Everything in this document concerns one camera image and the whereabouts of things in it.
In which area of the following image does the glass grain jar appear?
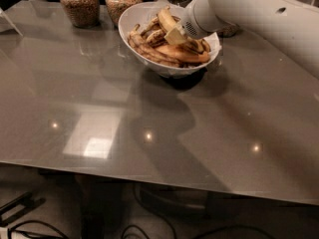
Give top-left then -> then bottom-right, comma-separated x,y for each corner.
60,0 -> 100,28
105,0 -> 145,28

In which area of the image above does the right glass bean jar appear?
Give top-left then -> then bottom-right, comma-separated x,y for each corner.
217,24 -> 239,38

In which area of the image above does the black floor bracket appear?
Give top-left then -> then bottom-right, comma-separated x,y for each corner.
0,192 -> 46,227

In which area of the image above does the yellow top banana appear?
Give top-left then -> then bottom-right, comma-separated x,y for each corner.
158,6 -> 175,33

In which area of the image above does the left glass grain jar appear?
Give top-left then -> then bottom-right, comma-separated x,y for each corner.
60,0 -> 100,28

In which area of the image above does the brown spotted front banana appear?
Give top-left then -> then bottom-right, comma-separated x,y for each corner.
128,24 -> 180,68

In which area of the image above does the black table base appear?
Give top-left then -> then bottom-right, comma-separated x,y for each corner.
134,183 -> 319,220

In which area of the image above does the small spotted middle banana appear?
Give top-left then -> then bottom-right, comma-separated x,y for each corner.
146,29 -> 166,47

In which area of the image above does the orange ripe banana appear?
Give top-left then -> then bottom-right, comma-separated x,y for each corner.
156,45 -> 210,64

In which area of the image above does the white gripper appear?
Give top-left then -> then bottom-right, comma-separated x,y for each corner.
164,0 -> 213,45

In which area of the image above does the black floor cable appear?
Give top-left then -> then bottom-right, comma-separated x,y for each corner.
0,182 -> 277,239

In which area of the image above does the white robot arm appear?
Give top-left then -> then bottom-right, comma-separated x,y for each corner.
167,0 -> 319,78

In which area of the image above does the white ceramic bowl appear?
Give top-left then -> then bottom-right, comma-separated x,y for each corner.
118,2 -> 221,79

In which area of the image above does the dark striped back banana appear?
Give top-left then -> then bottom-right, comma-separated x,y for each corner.
172,14 -> 212,54

